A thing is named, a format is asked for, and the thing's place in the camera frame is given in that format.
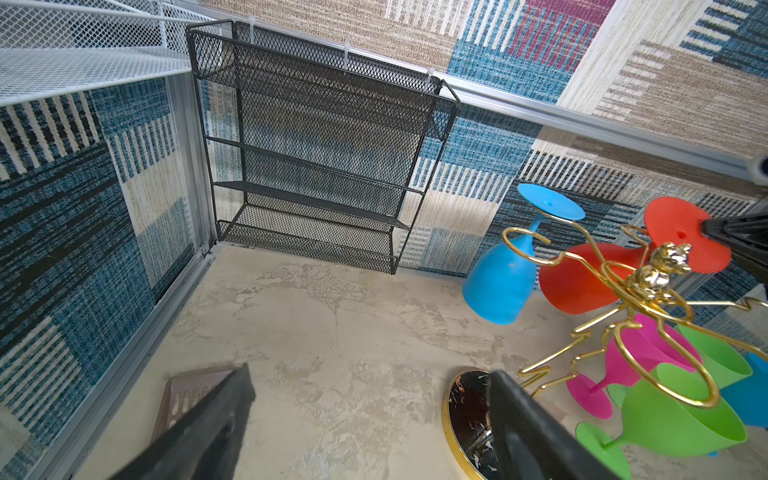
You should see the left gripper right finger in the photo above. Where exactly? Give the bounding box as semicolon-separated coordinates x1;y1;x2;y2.
488;370;617;479

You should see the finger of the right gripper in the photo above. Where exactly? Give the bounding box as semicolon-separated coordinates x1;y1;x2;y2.
701;212;768;284

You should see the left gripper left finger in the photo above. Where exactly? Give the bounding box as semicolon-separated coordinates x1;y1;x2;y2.
113;364;256;479

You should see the green front wine glass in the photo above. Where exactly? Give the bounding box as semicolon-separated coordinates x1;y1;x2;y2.
606;315;753;407

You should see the green wine glass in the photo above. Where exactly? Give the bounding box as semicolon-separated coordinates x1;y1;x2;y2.
606;315;753;407
575;379;748;479

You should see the green back wine glass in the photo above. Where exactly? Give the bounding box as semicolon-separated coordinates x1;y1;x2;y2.
575;379;748;479

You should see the pink wine glass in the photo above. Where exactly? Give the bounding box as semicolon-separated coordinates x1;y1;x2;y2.
566;314;695;420

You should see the blue front wine glass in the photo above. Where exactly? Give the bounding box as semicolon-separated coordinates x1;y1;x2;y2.
721;353;767;429

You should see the blue wine glass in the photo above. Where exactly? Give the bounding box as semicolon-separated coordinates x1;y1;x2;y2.
721;353;767;429
462;184;585;325

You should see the gold wine glass rack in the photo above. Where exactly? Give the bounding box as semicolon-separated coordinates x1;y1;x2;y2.
442;197;764;479

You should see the blue back wine glass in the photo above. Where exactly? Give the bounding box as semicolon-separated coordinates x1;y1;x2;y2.
462;184;585;325

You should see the red wine glass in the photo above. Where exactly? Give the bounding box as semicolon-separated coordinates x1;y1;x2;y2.
538;196;733;316

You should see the black wire shelf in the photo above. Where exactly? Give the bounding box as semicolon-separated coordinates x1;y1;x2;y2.
185;20;460;274

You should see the white mesh wall basket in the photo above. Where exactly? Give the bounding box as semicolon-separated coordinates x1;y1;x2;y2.
1;1;208;106

